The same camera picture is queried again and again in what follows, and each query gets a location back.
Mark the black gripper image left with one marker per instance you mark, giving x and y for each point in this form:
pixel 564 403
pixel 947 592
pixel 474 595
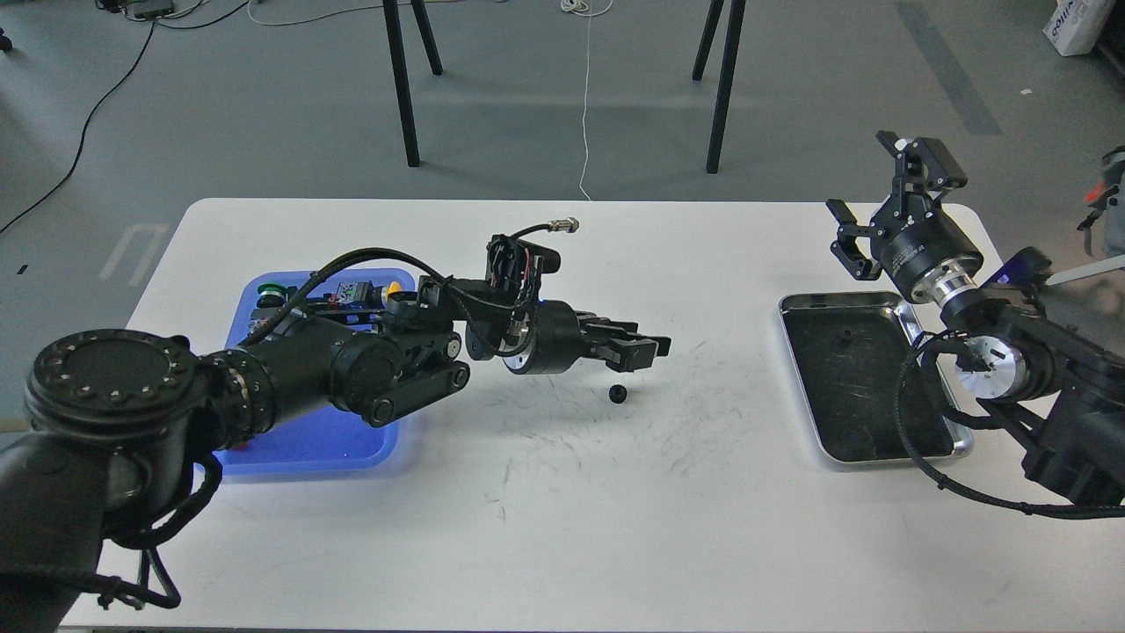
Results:
pixel 559 339

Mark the green push button switch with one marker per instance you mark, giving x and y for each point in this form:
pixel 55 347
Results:
pixel 271 298

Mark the black table legs right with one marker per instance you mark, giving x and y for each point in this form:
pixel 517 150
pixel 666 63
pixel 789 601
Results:
pixel 730 50

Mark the silver metal tray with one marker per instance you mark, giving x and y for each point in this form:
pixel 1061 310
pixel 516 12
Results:
pixel 851 393

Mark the blue plastic tray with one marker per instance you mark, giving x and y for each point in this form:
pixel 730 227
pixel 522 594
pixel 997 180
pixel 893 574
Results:
pixel 325 440

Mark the black robot arm image left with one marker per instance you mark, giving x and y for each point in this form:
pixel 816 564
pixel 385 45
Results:
pixel 126 425

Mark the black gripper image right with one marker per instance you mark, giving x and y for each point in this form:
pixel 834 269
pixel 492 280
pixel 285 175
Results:
pixel 925 254

